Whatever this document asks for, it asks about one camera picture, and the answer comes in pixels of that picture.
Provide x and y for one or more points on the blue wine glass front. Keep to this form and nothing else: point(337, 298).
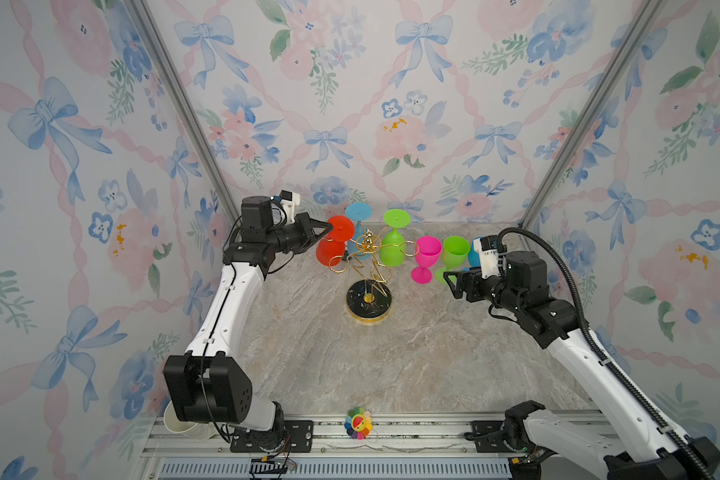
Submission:
point(473, 258)

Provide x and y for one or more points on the gold wine glass rack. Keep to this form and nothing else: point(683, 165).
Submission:
point(370, 299)

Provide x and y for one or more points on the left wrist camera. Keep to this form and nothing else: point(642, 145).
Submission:
point(284, 207)

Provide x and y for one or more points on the green wine glass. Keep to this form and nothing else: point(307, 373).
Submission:
point(455, 250)
point(393, 245)

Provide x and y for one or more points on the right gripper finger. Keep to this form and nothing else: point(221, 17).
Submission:
point(456, 275)
point(456, 288)

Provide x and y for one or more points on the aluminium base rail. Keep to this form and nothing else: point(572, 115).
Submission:
point(400, 446)

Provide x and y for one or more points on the red wine glass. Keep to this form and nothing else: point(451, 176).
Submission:
point(331, 249)

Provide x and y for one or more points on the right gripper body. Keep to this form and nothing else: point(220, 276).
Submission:
point(493, 289)

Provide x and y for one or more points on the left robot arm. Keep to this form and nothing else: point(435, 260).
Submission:
point(206, 384)

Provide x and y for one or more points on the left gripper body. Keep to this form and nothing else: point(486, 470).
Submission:
point(293, 238)

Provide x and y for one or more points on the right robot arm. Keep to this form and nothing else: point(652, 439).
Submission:
point(646, 445)

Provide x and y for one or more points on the white paper cup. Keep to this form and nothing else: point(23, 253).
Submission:
point(192, 430)

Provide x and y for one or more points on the green wine glass back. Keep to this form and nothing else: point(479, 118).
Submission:
point(393, 245)

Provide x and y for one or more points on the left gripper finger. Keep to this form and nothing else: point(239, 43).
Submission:
point(311, 239)
point(312, 227)

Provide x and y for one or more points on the green wine glass front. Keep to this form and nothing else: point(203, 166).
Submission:
point(455, 250)

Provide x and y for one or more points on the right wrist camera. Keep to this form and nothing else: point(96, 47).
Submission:
point(490, 253)

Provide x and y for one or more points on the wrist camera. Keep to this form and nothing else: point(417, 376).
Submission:
point(490, 253)
point(284, 207)

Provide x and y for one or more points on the light blue wine glass back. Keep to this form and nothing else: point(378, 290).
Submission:
point(357, 212)

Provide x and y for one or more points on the magenta wine glass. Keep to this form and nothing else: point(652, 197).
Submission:
point(429, 251)

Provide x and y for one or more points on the rainbow flower toy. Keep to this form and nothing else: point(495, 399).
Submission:
point(358, 423)

